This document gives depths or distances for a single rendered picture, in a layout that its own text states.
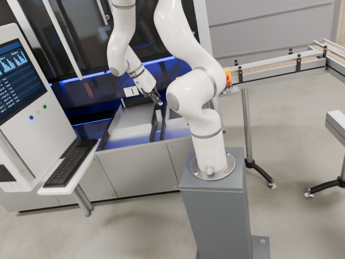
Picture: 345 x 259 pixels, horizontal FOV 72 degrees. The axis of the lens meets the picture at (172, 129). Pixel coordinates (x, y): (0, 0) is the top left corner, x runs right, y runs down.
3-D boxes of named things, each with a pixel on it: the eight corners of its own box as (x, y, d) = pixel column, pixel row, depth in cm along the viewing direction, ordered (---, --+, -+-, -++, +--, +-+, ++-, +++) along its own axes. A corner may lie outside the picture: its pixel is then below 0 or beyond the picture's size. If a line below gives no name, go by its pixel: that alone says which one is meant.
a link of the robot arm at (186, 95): (228, 126, 90) (221, 66, 78) (193, 152, 82) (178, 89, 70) (205, 117, 99) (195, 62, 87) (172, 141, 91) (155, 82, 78)
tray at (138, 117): (122, 108, 168) (120, 104, 166) (157, 101, 164) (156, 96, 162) (109, 135, 139) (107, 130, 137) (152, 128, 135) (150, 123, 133)
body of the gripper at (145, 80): (138, 74, 112) (151, 93, 117) (146, 63, 118) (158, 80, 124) (127, 79, 116) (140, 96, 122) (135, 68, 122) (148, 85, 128)
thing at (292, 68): (216, 94, 160) (213, 72, 152) (214, 85, 173) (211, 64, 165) (326, 73, 150) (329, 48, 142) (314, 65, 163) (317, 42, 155)
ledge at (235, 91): (216, 89, 163) (216, 86, 162) (235, 85, 161) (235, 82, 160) (219, 97, 152) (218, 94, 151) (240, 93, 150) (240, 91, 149)
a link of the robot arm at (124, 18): (117, 18, 84) (122, 81, 109) (139, -1, 93) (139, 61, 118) (95, 10, 86) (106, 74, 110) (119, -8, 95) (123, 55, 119)
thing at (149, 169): (59, 153, 312) (22, 92, 266) (216, 126, 281) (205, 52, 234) (14, 218, 228) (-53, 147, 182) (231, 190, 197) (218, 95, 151)
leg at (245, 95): (243, 163, 209) (236, 82, 168) (254, 162, 207) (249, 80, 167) (246, 170, 201) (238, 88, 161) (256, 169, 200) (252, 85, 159)
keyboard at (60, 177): (80, 142, 157) (78, 139, 155) (98, 140, 153) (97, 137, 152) (42, 188, 124) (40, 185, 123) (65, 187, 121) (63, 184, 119)
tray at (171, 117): (169, 99, 162) (168, 94, 161) (207, 91, 158) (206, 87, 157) (166, 125, 134) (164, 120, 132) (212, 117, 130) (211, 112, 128)
